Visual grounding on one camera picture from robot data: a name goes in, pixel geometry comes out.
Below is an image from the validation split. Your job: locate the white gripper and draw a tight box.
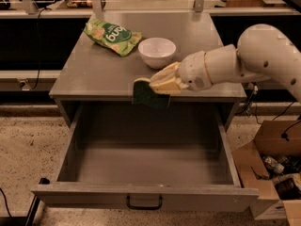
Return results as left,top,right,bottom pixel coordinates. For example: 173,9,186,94
150,51,213,95

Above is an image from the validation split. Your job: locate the black floor stand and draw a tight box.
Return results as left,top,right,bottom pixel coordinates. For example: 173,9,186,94
0,187,41,226

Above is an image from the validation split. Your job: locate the crushed can in box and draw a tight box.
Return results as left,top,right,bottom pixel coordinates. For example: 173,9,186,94
262,155,284,174

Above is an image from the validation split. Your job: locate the green chip bag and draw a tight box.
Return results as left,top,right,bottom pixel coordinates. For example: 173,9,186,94
84,18,142,57

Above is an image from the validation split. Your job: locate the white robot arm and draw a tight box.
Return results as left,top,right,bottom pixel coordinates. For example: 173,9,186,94
150,24,301,102

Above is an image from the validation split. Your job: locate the black cable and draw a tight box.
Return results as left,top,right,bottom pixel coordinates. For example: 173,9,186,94
234,82,260,116
19,7,53,91

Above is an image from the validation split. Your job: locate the black cable on right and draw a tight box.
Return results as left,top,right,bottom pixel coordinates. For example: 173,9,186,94
234,82,260,116

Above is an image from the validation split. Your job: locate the grey open top drawer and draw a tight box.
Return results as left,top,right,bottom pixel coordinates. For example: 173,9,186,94
32,102,259,212

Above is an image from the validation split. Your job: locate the grey metal cabinet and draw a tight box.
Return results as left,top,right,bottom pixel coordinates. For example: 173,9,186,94
50,11,246,126

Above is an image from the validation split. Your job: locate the black cable on left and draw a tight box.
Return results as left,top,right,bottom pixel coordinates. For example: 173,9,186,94
19,7,53,91

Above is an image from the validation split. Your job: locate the black drawer handle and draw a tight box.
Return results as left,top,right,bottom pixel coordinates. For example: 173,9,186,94
126,195,163,211

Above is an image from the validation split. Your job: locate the brown cardboard box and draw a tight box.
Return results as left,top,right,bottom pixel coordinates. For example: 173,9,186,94
232,121,301,226

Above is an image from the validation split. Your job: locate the white ceramic bowl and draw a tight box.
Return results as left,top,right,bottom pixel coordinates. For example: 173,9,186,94
138,38,176,69

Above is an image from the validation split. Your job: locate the green yellow sponge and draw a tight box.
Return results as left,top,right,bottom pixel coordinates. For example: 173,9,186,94
133,78,170,108

